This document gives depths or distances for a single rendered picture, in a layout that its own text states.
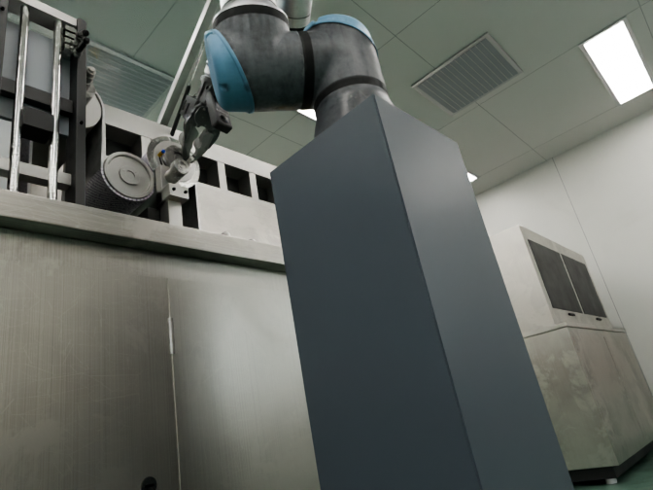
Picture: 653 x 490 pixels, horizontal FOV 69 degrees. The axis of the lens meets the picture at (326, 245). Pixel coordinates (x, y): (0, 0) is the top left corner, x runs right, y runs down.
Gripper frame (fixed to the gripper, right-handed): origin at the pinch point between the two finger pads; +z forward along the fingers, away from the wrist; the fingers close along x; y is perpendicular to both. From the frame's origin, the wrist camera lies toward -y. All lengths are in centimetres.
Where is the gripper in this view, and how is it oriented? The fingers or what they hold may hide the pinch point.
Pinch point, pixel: (190, 157)
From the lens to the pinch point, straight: 127.6
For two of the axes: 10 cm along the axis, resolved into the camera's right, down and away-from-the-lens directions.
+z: -4.3, 8.8, 2.1
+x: -6.8, -1.6, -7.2
